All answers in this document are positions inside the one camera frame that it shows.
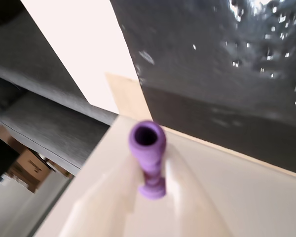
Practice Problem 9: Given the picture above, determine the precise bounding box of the purple ribbed pen grip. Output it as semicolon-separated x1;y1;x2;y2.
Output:
128;120;168;200

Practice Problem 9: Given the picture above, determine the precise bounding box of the grey fabric sofa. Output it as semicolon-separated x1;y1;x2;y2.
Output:
0;0;118;176

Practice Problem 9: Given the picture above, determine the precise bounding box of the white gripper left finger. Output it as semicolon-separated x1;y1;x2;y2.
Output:
59;157;172;237

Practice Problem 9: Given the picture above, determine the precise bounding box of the brown cardboard box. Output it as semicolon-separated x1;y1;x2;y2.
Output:
7;147;54;194

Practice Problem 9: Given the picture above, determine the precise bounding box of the light wooden board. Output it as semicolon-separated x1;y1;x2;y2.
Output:
105;72;296;178

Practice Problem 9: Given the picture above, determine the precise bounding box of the dark grey table mat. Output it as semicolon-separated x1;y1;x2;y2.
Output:
110;0;296;177

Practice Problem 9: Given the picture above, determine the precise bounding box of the black flat panel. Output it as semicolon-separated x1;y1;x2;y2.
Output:
0;131;21;187

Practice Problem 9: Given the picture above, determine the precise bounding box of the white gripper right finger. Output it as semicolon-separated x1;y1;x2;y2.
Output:
164;147;234;237

